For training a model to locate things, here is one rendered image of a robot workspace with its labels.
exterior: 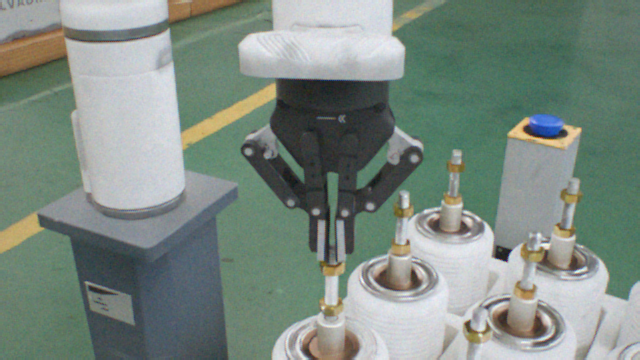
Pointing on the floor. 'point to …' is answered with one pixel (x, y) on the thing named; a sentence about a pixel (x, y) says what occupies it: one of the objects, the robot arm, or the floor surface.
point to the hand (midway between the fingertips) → (332, 233)
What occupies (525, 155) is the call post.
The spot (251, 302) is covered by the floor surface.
